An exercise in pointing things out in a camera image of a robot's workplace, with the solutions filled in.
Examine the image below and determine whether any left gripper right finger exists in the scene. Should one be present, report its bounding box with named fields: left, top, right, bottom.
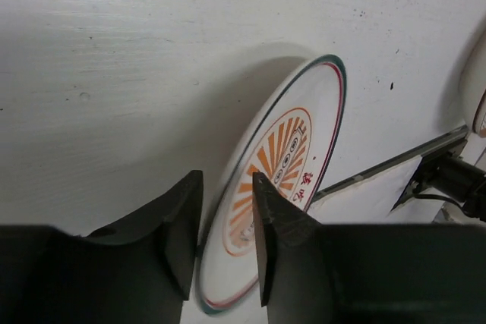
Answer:
left=252, top=172, right=485, bottom=323

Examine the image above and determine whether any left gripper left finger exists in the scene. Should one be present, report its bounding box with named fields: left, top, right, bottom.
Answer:
left=1, top=170, right=204, bottom=323

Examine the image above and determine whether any orange patterned plate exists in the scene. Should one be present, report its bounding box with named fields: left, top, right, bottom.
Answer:
left=195, top=54, right=347, bottom=316

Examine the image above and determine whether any flower patterned plate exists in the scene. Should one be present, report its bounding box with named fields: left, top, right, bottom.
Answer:
left=459, top=32, right=486, bottom=133

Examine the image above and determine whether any white plate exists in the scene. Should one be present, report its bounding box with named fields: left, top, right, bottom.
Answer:
left=472, top=91, right=486, bottom=138

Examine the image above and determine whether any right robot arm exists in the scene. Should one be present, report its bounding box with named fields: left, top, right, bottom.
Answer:
left=428, top=156, right=485, bottom=222

